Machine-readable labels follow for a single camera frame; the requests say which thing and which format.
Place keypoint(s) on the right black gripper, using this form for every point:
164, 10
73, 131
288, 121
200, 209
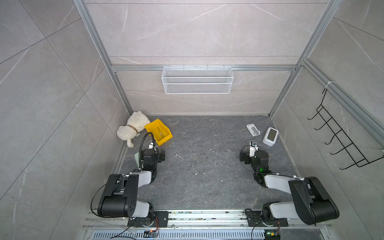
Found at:
247, 157

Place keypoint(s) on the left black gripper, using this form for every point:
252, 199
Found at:
160, 157

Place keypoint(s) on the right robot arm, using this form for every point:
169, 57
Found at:
311, 203

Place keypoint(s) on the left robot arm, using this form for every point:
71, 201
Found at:
120, 194

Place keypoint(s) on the yellow plastic bin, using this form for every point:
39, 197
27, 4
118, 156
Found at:
158, 126

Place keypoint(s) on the pale green cup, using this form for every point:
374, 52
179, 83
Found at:
137, 160

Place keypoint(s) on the white digital clock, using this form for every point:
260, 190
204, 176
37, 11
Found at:
270, 137

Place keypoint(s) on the white plush dog toy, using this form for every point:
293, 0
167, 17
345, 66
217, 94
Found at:
135, 124

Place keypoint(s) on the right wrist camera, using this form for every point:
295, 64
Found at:
253, 148

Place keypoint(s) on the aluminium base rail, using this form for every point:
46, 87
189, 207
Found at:
224, 224

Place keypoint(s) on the white wire mesh basket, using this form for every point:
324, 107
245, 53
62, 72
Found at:
198, 80

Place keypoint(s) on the black wall hook rack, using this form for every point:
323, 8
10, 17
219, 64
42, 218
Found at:
348, 146

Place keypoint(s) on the left aluminium frame post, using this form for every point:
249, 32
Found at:
91, 28

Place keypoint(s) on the aluminium corner frame post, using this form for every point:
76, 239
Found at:
324, 21

